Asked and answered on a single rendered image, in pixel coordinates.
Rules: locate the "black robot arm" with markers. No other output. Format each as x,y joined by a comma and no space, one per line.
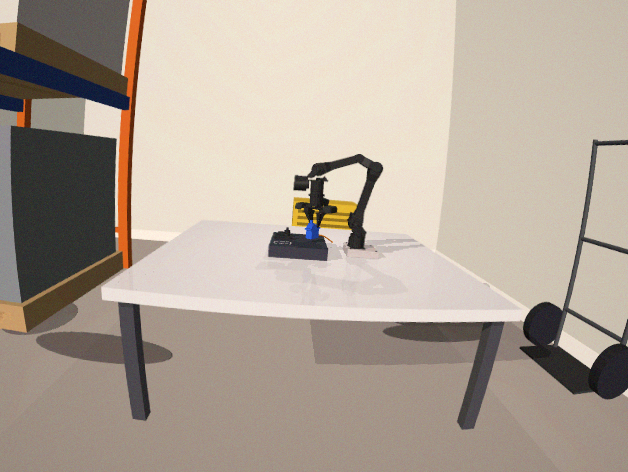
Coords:
356,219

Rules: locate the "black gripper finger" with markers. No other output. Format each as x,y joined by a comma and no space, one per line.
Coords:
319,217
309,214

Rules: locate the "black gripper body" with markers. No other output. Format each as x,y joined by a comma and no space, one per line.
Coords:
316,202

